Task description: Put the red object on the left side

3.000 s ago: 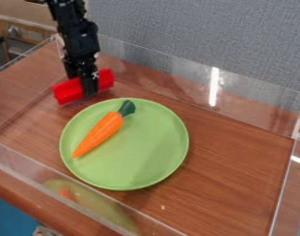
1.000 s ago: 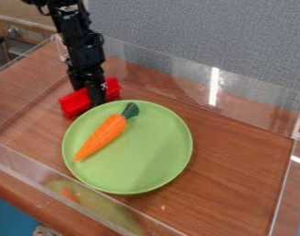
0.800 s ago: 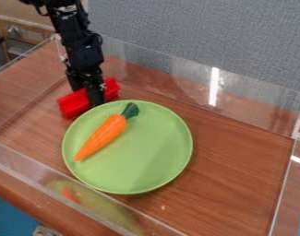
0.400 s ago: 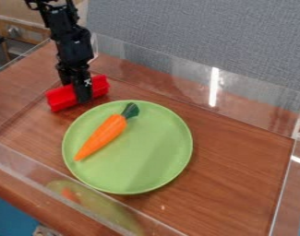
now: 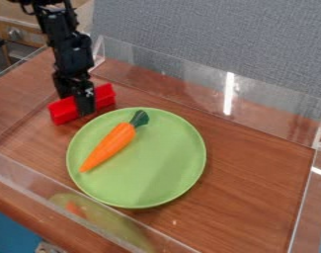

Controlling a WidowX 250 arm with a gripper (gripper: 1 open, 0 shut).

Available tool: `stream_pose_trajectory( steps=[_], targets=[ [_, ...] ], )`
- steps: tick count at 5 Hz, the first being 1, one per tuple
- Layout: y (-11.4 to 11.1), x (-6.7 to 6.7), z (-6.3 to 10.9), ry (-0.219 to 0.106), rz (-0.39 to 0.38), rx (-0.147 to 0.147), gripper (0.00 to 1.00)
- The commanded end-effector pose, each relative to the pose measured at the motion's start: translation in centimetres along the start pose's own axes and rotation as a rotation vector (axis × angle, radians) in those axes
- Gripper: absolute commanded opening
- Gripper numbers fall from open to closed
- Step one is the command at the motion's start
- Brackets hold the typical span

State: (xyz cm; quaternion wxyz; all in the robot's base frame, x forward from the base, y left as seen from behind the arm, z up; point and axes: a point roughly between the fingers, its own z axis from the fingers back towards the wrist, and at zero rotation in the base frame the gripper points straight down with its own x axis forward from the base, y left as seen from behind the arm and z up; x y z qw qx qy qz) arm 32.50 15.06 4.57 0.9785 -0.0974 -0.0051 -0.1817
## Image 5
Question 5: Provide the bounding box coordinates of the wooden cabinet with knob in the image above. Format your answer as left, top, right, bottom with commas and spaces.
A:
0, 16, 45, 68

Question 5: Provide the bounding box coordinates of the orange toy carrot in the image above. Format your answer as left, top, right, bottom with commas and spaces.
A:
79, 110, 150, 173

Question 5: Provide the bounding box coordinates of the green round plate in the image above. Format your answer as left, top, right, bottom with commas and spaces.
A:
65, 108, 206, 209

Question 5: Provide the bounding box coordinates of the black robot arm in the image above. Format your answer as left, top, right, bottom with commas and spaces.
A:
8, 0, 95, 117

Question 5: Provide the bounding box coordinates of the clear acrylic tray enclosure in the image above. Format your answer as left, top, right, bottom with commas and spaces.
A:
0, 39, 321, 253

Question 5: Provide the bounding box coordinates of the cardboard box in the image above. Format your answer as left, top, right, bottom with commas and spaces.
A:
71, 0, 93, 34

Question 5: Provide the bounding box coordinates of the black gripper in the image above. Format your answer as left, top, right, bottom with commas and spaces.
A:
48, 32, 95, 117

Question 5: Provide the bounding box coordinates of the red plastic block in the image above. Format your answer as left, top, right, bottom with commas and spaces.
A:
48, 83, 115, 125

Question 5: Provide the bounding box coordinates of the clear acrylic triangle bracket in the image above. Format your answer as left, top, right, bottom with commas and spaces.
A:
89, 36, 106, 71

